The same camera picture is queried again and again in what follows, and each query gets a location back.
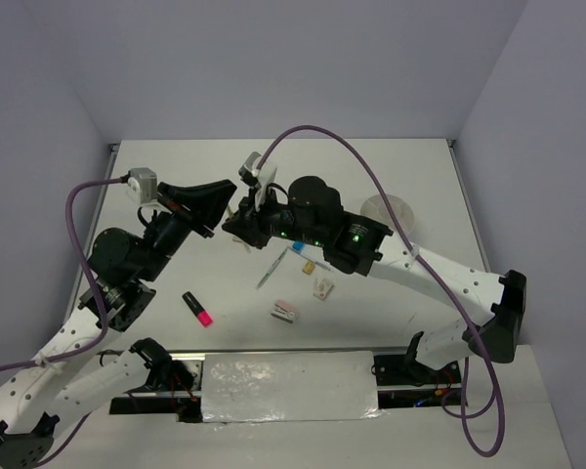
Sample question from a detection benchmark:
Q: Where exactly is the pink black highlighter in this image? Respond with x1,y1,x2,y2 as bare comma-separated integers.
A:
182,291,213,327

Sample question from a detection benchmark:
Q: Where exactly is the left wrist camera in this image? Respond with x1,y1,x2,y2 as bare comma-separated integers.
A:
126,167,158,206

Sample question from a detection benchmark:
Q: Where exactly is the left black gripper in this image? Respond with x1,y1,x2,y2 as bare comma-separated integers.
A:
141,183,242,281

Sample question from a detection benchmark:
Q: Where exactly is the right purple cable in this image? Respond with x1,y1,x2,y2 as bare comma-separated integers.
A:
261,125,505,458

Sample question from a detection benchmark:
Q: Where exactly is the white red small box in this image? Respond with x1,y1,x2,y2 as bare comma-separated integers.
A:
313,277,334,301

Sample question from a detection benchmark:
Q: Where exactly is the blue black highlighter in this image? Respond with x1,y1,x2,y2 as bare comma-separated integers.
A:
291,241,305,253

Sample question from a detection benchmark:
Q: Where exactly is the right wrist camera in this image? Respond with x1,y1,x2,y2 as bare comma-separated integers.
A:
238,151,277,211

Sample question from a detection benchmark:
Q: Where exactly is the small yellow eraser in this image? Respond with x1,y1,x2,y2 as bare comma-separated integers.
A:
302,261,315,275

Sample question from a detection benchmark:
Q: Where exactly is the white round divided container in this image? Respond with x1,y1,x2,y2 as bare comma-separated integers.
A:
359,194,415,235

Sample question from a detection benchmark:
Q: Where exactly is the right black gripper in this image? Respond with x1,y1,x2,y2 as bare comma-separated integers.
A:
226,180,326,246

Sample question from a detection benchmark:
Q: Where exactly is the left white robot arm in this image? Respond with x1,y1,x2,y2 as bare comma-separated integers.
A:
0,180,236,468

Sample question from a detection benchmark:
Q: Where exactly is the silver foil cover plate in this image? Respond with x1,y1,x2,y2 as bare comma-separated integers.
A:
201,351,380,423

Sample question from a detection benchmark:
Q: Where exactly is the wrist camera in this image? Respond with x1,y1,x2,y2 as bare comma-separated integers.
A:
126,167,158,206
238,151,277,211

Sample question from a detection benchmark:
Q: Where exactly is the silver green pen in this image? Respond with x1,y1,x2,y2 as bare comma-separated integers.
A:
256,247,289,290

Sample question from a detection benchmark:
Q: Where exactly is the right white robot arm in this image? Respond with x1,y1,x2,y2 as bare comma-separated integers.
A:
223,176,526,382

